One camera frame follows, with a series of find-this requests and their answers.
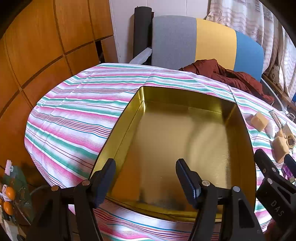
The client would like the wooden desk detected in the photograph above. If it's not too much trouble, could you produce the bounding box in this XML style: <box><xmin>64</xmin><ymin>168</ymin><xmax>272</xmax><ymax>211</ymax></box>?
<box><xmin>262</xmin><ymin>74</ymin><xmax>296</xmax><ymax>109</ymax></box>

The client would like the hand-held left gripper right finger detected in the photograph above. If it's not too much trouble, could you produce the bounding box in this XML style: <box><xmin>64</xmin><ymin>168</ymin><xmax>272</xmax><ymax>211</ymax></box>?
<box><xmin>176</xmin><ymin>159</ymin><xmax>265</xmax><ymax>241</ymax></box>

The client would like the gold metal tin box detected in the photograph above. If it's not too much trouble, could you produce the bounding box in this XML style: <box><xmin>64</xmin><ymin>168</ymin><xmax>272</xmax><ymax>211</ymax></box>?
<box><xmin>90</xmin><ymin>86</ymin><xmax>257</xmax><ymax>223</ymax></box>

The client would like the orange wooden wardrobe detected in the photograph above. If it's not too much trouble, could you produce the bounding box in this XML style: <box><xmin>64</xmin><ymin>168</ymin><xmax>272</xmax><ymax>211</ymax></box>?
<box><xmin>0</xmin><ymin>0</ymin><xmax>115</xmax><ymax>167</ymax></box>

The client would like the patterned beige curtain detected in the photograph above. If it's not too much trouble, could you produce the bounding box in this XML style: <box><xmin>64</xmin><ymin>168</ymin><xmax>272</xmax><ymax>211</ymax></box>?
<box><xmin>206</xmin><ymin>0</ymin><xmax>296</xmax><ymax>93</ymax></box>

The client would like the dark red jacket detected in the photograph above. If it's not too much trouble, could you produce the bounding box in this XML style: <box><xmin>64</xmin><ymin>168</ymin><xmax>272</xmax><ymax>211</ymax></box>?
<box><xmin>179</xmin><ymin>59</ymin><xmax>275</xmax><ymax>103</ymax></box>

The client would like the yellow felt cloth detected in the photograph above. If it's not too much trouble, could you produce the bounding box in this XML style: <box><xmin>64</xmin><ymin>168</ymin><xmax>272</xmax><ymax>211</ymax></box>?
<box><xmin>273</xmin><ymin>136</ymin><xmax>290</xmax><ymax>163</ymax></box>

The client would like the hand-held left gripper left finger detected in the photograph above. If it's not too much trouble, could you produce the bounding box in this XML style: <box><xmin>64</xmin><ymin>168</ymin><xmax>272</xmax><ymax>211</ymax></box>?
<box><xmin>26</xmin><ymin>159</ymin><xmax>116</xmax><ymax>241</ymax></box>

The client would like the yellow sponge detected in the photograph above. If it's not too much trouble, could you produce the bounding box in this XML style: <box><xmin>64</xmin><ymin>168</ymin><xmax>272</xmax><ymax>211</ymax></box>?
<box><xmin>251</xmin><ymin>112</ymin><xmax>269</xmax><ymax>132</ymax></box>

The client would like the striped pink green tablecloth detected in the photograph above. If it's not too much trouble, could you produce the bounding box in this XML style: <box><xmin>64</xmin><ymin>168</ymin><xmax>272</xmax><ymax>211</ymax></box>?
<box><xmin>24</xmin><ymin>62</ymin><xmax>296</xmax><ymax>241</ymax></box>

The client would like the clear snack packet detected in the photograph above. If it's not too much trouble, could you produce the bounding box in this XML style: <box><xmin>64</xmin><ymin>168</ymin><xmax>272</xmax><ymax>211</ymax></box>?
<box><xmin>269</xmin><ymin>110</ymin><xmax>284</xmax><ymax>128</ymax></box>

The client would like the white sponge block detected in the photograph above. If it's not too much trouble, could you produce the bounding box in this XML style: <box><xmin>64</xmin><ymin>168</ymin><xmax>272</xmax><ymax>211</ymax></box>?
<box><xmin>265</xmin><ymin>122</ymin><xmax>276</xmax><ymax>138</ymax></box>

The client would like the beige cardboard box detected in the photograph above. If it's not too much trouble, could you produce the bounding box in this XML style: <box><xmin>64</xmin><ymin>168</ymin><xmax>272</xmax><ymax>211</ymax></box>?
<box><xmin>281</xmin><ymin>123</ymin><xmax>294</xmax><ymax>137</ymax></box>

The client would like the purple plastic item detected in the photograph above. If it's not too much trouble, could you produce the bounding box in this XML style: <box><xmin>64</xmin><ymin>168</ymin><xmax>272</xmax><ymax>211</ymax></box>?
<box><xmin>284</xmin><ymin>165</ymin><xmax>295</xmax><ymax>182</ymax></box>

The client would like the black rolled mat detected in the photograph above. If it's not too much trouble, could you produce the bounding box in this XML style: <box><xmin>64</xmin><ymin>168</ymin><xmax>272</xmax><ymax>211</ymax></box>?
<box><xmin>133</xmin><ymin>6</ymin><xmax>153</xmax><ymax>59</ymax></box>

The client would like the grey yellow blue chair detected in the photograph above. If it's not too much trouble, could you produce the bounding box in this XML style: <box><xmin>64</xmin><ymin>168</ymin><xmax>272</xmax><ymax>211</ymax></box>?
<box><xmin>128</xmin><ymin>15</ymin><xmax>285</xmax><ymax>112</ymax></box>

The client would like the small brown carton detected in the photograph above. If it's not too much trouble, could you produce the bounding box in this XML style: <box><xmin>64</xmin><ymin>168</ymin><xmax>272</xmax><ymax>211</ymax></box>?
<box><xmin>266</xmin><ymin>62</ymin><xmax>281</xmax><ymax>84</ymax></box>

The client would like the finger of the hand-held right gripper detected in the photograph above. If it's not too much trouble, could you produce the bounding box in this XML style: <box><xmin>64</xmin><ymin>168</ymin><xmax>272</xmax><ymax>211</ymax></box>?
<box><xmin>254</xmin><ymin>149</ymin><xmax>296</xmax><ymax>223</ymax></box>
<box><xmin>284</xmin><ymin>153</ymin><xmax>296</xmax><ymax>173</ymax></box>

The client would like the green plastic bag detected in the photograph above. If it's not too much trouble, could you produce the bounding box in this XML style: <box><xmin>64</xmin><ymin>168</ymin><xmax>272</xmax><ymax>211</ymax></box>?
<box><xmin>0</xmin><ymin>166</ymin><xmax>31</xmax><ymax>225</ymax></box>

